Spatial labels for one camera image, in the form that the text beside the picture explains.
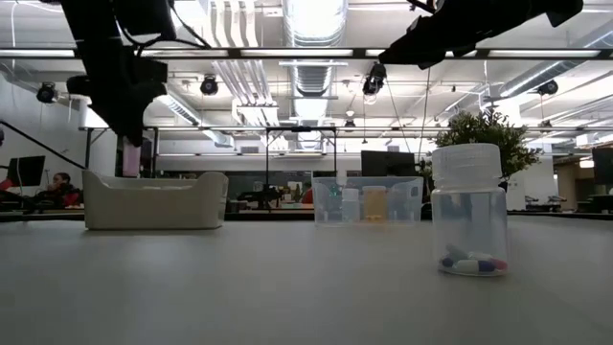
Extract black monitor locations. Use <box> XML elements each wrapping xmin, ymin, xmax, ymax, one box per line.
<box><xmin>360</xmin><ymin>149</ymin><xmax>417</xmax><ymax>177</ymax></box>
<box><xmin>591</xmin><ymin>146</ymin><xmax>613</xmax><ymax>188</ymax></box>
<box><xmin>3</xmin><ymin>154</ymin><xmax>47</xmax><ymax>189</ymax></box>

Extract wide clear capsule bottle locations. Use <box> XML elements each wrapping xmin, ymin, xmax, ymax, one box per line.
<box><xmin>430</xmin><ymin>142</ymin><xmax>510</xmax><ymax>278</ymax></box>

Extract silver ceiling air duct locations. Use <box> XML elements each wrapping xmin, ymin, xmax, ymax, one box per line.
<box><xmin>282</xmin><ymin>0</ymin><xmax>353</xmax><ymax>97</ymax></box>

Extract black ceiling spotlight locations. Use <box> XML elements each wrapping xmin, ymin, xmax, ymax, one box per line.
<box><xmin>35</xmin><ymin>81</ymin><xmax>58</xmax><ymax>104</ymax></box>
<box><xmin>535</xmin><ymin>79</ymin><xmax>560</xmax><ymax>97</ymax></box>
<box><xmin>361</xmin><ymin>62</ymin><xmax>388</xmax><ymax>97</ymax></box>
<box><xmin>199</xmin><ymin>74</ymin><xmax>220</xmax><ymax>97</ymax></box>

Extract white opaque plastic bin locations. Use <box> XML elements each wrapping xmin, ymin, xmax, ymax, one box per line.
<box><xmin>81</xmin><ymin>170</ymin><xmax>230</xmax><ymax>230</ymax></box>

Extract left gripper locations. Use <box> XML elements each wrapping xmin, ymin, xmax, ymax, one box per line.
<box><xmin>65</xmin><ymin>46</ymin><xmax>168</xmax><ymax>148</ymax></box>

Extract person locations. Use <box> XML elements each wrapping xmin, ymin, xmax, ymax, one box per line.
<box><xmin>33</xmin><ymin>172</ymin><xmax>83</xmax><ymax>211</ymax></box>

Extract distant black rig frame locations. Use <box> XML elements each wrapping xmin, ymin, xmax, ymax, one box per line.
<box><xmin>264</xmin><ymin>125</ymin><xmax>339</xmax><ymax>212</ymax></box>

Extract small clear pill bottle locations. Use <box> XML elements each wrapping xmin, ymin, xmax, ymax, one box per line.
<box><xmin>341</xmin><ymin>187</ymin><xmax>360</xmax><ymax>224</ymax></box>

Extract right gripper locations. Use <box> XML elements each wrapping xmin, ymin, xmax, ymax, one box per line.
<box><xmin>377</xmin><ymin>0</ymin><xmax>529</xmax><ymax>71</ymax></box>

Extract pale pink pill bottle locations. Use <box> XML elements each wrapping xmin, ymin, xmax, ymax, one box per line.
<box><xmin>121</xmin><ymin>137</ymin><xmax>142</xmax><ymax>178</ymax></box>

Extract black overhead frame bar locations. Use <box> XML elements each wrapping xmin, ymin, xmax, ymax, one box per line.
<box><xmin>0</xmin><ymin>46</ymin><xmax>613</xmax><ymax>61</ymax></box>

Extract green potted plant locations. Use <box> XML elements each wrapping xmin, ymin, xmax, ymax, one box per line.
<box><xmin>430</xmin><ymin>107</ymin><xmax>545</xmax><ymax>193</ymax></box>

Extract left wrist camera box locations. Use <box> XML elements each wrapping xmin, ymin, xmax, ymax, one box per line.
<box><xmin>138</xmin><ymin>57</ymin><xmax>170</xmax><ymax>86</ymax></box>

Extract amber pill bottle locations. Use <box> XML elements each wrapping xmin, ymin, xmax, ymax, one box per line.
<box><xmin>362</xmin><ymin>185</ymin><xmax>388</xmax><ymax>224</ymax></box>

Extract clear plastic bin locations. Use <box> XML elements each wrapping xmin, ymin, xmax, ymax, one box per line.
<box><xmin>311</xmin><ymin>175</ymin><xmax>425</xmax><ymax>226</ymax></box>

